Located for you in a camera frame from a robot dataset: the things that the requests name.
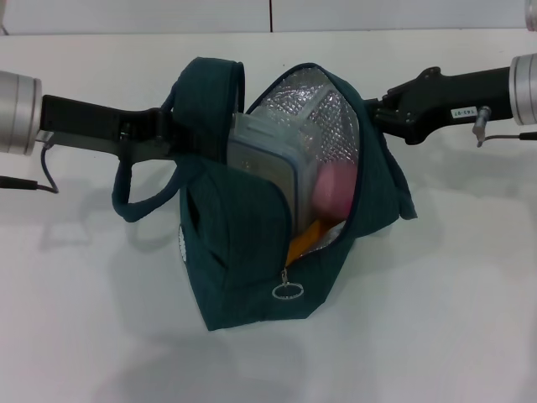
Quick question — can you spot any pink toy peach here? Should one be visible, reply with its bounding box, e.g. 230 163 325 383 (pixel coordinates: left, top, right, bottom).
312 161 357 219

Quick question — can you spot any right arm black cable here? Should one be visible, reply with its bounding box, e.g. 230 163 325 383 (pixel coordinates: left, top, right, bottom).
472 105 537 149

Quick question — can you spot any yellow banana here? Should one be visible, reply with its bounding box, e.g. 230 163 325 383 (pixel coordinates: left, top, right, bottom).
286 217 332 270

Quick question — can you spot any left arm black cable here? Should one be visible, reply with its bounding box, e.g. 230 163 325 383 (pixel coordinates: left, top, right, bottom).
0 141 60 195

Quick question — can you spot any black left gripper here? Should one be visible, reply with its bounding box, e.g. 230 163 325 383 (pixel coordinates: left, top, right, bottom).
41 95 230 163

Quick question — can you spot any dark teal insulated lunch bag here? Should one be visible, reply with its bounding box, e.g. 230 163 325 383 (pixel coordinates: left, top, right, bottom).
111 57 419 333

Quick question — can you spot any silver zipper pull ring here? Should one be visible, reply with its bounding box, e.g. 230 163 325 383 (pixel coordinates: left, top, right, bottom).
271 268 306 300

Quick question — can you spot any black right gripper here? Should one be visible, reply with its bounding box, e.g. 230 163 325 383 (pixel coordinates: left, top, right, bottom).
375 67 513 146

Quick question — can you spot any clear plastic blue-rimmed food container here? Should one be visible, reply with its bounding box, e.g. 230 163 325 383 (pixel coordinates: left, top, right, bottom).
228 90 326 234

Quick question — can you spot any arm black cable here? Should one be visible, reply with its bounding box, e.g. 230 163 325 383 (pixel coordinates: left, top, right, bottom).
472 105 537 149
0 141 60 195

